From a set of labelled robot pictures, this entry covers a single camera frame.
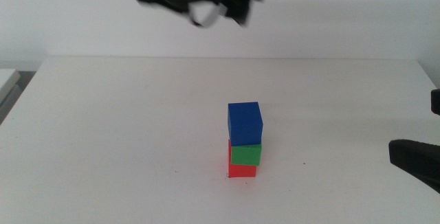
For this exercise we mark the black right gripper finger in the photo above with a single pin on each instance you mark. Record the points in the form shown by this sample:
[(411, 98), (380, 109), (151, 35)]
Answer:
[(436, 102), (416, 162)]

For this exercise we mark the blue cube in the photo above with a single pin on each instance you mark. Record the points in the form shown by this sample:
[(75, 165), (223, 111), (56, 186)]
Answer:
[(244, 124)]

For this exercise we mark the green cube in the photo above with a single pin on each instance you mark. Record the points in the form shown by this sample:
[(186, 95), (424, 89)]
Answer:
[(245, 154)]

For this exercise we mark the red cube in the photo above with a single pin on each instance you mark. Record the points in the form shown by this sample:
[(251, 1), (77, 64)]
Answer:
[(240, 170)]

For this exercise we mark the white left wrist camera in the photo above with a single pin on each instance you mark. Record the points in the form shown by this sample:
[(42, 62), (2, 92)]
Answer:
[(206, 14)]

